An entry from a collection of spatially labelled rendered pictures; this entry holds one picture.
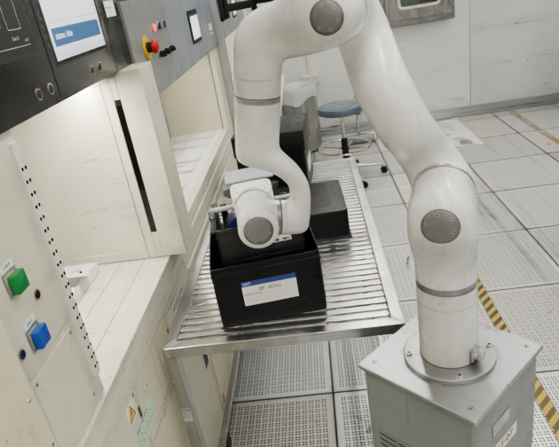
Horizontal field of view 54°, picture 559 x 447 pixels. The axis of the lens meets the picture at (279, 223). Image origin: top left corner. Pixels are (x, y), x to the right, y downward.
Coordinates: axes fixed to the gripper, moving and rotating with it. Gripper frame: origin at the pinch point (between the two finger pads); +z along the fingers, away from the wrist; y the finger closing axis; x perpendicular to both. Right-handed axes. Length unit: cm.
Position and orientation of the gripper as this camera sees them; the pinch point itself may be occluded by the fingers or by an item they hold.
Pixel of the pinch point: (249, 181)
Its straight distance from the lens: 139.7
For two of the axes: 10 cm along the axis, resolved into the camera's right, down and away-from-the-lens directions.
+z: -1.1, -3.9, 9.2
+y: 9.8, -1.9, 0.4
